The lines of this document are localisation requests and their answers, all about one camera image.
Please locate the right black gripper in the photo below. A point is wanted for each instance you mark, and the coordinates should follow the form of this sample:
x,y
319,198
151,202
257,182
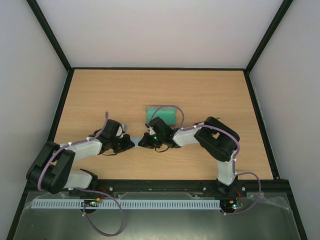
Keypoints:
x,y
148,141

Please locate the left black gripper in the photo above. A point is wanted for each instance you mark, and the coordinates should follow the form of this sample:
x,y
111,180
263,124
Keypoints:
x,y
127,145

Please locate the grey felt glasses case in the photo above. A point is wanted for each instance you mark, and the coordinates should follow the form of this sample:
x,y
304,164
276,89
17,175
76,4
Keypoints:
x,y
167,114

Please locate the light blue cleaning cloth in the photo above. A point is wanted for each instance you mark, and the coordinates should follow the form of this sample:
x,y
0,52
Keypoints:
x,y
136,141

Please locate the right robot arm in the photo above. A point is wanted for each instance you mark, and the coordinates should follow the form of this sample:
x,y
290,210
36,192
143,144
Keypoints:
x,y
221,142

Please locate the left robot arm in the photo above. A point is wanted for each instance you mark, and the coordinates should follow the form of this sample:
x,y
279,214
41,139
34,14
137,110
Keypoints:
x,y
52,171

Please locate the clear plastic sheet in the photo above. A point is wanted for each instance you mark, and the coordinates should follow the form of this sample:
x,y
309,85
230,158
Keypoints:
x,y
267,218

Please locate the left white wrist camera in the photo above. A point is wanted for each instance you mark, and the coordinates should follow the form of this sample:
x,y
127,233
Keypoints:
x,y
121,130

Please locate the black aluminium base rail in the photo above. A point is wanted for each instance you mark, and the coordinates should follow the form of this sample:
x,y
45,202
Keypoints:
x,y
206,188

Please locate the light blue slotted cable duct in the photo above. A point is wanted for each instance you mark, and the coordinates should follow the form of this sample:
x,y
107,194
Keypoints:
x,y
127,204

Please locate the black cage frame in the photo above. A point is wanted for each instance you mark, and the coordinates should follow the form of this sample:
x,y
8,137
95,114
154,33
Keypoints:
x,y
37,12

